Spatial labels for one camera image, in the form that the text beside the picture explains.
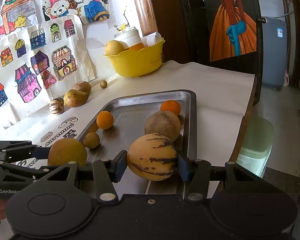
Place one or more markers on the white cup in bowl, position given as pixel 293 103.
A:
pixel 128 37

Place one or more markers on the brown kiwi fruit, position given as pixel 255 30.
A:
pixel 83 86

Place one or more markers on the large striped melon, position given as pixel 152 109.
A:
pixel 152 157

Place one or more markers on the small brown nut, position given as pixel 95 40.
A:
pixel 103 84

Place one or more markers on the yellow plastic bowl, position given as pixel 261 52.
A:
pixel 136 63

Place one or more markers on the orange dress painting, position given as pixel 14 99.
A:
pixel 233 32

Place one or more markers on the green plastic stool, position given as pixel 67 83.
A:
pixel 257 146

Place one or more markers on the yellow pear in bowl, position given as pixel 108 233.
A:
pixel 114 47

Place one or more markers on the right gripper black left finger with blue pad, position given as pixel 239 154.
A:
pixel 102 174

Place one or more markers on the small brown round fruit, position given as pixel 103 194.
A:
pixel 91 140

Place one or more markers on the orange in bowl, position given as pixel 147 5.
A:
pixel 137 47

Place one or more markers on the grey washing machine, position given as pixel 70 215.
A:
pixel 274 53

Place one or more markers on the round brown melon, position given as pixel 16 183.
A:
pixel 164 123

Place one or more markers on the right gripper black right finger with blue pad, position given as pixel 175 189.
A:
pixel 197 174

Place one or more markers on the houses drawing poster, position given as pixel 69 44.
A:
pixel 40 63

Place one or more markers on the white printed tablecloth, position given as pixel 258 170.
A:
pixel 127 110

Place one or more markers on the white paper roll in bowl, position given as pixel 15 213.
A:
pixel 151 39

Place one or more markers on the yellow mango fruit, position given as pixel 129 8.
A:
pixel 66 150

